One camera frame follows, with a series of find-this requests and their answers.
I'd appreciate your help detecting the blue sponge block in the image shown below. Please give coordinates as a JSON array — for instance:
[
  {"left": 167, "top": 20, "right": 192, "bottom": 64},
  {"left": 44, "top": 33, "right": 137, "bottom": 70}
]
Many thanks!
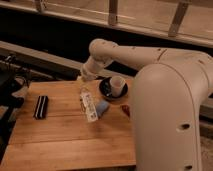
[{"left": 96, "top": 100, "right": 109, "bottom": 117}]

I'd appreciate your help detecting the white cup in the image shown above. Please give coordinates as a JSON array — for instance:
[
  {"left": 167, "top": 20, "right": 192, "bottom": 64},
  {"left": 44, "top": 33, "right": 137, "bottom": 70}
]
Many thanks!
[{"left": 110, "top": 76, "right": 126, "bottom": 97}]

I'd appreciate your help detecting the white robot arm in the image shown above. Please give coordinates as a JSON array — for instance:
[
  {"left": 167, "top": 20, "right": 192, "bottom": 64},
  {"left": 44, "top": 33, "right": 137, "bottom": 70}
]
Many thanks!
[{"left": 81, "top": 39, "right": 213, "bottom": 171}]

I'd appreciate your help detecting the dark red oblong object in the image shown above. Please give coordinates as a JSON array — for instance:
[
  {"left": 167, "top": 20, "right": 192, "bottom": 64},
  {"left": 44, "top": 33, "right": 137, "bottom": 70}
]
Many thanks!
[{"left": 121, "top": 105, "right": 130, "bottom": 117}]

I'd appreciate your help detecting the clear plastic bottle white label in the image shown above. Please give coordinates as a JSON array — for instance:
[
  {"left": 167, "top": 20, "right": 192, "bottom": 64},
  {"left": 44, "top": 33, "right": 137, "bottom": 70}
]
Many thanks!
[{"left": 80, "top": 87, "right": 98, "bottom": 122}]

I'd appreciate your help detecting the black equipment at left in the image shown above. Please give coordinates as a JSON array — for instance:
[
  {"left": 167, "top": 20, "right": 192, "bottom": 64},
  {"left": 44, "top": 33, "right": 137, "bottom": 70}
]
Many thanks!
[{"left": 0, "top": 54, "right": 32, "bottom": 164}]

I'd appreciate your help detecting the black saucer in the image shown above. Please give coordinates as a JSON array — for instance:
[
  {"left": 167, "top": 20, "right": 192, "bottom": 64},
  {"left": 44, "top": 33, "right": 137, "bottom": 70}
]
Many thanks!
[{"left": 99, "top": 77, "right": 128, "bottom": 101}]

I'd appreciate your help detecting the black striped case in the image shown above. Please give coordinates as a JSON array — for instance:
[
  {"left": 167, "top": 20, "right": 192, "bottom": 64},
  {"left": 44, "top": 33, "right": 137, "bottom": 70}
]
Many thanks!
[{"left": 34, "top": 96, "right": 49, "bottom": 119}]

